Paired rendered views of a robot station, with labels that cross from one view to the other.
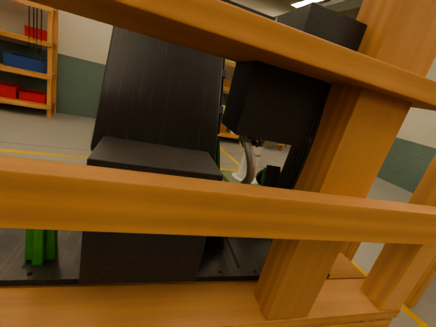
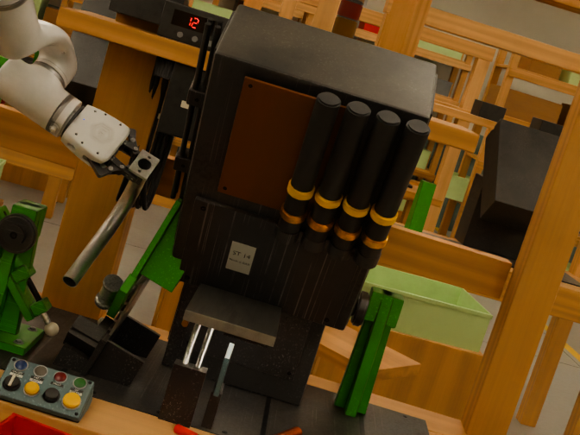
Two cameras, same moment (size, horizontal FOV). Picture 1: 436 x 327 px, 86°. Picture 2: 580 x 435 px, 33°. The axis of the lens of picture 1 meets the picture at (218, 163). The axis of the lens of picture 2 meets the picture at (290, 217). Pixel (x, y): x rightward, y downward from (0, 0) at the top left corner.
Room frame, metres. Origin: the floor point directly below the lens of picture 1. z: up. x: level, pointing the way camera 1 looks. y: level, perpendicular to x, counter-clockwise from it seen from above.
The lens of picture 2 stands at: (2.49, 0.82, 1.60)
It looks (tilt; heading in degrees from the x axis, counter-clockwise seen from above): 9 degrees down; 199
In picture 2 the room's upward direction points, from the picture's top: 17 degrees clockwise
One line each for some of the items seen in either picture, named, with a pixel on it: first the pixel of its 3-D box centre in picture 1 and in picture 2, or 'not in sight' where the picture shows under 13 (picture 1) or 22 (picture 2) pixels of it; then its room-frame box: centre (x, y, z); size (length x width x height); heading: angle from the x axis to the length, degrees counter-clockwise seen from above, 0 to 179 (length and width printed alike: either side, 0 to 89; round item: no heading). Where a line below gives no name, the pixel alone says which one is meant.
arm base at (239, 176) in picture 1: (248, 166); not in sight; (1.53, -0.21, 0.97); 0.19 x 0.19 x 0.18
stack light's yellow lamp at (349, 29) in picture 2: not in sight; (343, 29); (0.42, 0.11, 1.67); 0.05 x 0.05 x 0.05
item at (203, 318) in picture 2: not in sight; (238, 303); (0.81, 0.20, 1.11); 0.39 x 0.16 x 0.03; 19
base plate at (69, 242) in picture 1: (174, 233); (173, 382); (0.74, 0.09, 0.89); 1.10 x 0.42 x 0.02; 109
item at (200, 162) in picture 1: (151, 210); (255, 299); (0.57, 0.15, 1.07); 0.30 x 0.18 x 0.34; 109
